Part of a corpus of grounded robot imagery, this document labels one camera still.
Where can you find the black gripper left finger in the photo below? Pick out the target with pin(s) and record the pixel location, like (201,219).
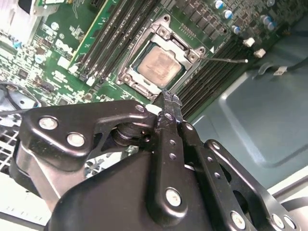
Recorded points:
(72,125)

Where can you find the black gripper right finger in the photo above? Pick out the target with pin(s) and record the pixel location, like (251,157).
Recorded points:
(204,168)

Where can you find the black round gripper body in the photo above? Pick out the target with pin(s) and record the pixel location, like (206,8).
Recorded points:
(108,204)

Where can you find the silver square CPU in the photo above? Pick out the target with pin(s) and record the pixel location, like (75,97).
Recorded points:
(158,65)

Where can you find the metal socket cover frame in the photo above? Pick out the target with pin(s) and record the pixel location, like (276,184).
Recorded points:
(185,61)

